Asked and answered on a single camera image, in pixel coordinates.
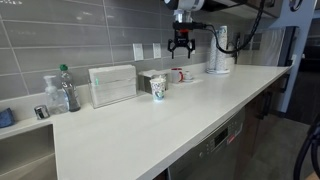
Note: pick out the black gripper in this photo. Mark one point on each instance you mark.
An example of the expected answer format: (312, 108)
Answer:
(181, 38)

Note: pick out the patterned paper coffee cup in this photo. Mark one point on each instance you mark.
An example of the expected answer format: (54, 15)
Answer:
(157, 89)

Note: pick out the small white espresso cup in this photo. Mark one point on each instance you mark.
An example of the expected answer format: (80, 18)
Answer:
(188, 75)

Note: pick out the tall patterned paper cup stack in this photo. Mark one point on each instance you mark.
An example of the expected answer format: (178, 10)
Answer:
(222, 60)
(213, 56)

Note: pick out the white round cup tray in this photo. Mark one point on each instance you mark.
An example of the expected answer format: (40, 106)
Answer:
(218, 71)

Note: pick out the white paper mat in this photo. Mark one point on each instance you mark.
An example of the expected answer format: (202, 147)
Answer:
(193, 82)

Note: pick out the white napkin stack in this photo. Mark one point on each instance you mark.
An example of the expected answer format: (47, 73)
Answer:
(146, 72)

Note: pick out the metal napkin holder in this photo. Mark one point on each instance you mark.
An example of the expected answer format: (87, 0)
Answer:
(144, 83)

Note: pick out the clear acrylic towel holder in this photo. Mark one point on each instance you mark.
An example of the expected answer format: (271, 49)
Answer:
(113, 96)

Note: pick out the stainless steel dishwasher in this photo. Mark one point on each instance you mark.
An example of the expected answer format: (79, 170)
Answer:
(206, 150)

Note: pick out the dark wood cabinet front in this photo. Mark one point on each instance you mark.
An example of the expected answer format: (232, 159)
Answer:
(253, 140)

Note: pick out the green capped dish soap bottle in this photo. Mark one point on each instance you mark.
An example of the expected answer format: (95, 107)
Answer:
(71, 93)

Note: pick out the clear pump soap dispenser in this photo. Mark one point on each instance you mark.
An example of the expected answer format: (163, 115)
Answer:
(55, 100)

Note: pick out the grey sink basin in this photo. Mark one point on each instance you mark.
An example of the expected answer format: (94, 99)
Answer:
(26, 153)

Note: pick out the blue sponge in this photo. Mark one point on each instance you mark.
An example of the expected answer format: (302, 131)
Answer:
(5, 118)

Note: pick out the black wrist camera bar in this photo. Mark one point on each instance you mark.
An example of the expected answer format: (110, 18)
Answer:
(188, 25)

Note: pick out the shiny panel black frame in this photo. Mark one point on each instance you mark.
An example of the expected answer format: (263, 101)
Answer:
(270, 46)

